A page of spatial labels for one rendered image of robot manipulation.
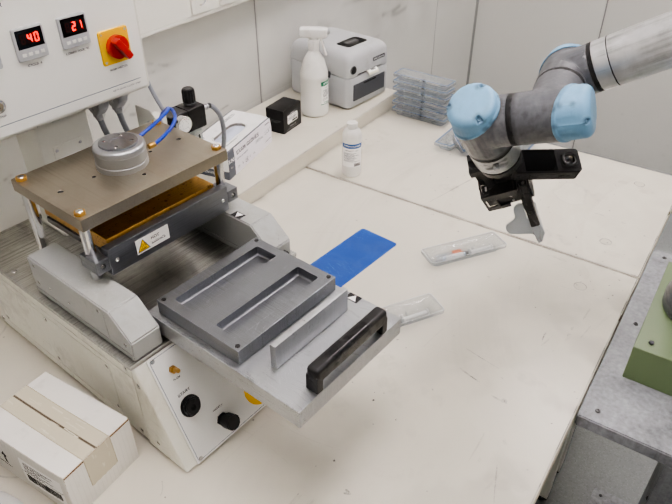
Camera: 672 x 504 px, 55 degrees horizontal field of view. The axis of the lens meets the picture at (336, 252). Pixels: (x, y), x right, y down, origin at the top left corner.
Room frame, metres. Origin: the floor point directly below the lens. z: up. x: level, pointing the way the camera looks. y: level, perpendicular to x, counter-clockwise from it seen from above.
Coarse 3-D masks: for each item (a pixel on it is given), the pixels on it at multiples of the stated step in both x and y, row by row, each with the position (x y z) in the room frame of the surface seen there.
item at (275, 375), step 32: (160, 320) 0.68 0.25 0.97; (320, 320) 0.66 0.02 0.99; (352, 320) 0.68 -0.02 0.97; (192, 352) 0.64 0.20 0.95; (256, 352) 0.62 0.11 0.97; (288, 352) 0.61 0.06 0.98; (320, 352) 0.62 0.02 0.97; (256, 384) 0.56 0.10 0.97; (288, 384) 0.56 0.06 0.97; (288, 416) 0.53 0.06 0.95
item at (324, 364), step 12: (372, 312) 0.65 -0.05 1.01; (384, 312) 0.66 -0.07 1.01; (360, 324) 0.63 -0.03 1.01; (372, 324) 0.63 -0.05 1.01; (384, 324) 0.65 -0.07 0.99; (348, 336) 0.61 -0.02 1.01; (360, 336) 0.61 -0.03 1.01; (336, 348) 0.59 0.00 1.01; (348, 348) 0.59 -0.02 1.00; (324, 360) 0.56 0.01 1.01; (336, 360) 0.57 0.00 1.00; (312, 372) 0.55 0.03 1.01; (324, 372) 0.55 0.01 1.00; (312, 384) 0.55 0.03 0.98
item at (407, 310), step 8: (424, 296) 0.97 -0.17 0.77; (432, 296) 0.97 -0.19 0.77; (392, 304) 0.95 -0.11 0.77; (400, 304) 0.95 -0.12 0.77; (408, 304) 0.95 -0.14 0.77; (416, 304) 0.95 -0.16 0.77; (424, 304) 0.95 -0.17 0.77; (432, 304) 0.95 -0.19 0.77; (392, 312) 0.92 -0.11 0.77; (400, 312) 0.92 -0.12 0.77; (408, 312) 0.92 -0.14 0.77; (416, 312) 0.92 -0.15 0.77; (424, 312) 0.92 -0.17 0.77; (432, 312) 0.92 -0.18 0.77; (408, 320) 0.90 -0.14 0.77
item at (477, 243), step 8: (488, 232) 1.19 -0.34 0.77; (456, 240) 1.16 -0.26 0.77; (464, 240) 1.16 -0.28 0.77; (472, 240) 1.16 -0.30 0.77; (480, 240) 1.16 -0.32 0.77; (488, 240) 1.16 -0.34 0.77; (496, 240) 1.16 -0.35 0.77; (432, 248) 1.13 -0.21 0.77; (440, 248) 1.13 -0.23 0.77; (448, 248) 1.13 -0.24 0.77; (456, 248) 1.13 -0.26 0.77; (464, 248) 1.13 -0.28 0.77; (472, 248) 1.13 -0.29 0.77; (480, 248) 1.13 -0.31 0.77; (488, 248) 1.13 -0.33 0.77; (432, 256) 1.10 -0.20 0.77; (440, 256) 1.10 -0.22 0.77; (448, 256) 1.10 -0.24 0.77; (456, 256) 1.10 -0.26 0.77
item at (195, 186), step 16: (176, 192) 0.89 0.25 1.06; (192, 192) 0.89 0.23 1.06; (144, 208) 0.84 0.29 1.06; (160, 208) 0.84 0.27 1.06; (64, 224) 0.83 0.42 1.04; (112, 224) 0.79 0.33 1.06; (128, 224) 0.79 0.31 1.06; (80, 240) 0.80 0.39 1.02; (96, 240) 0.77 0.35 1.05; (112, 240) 0.76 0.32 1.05
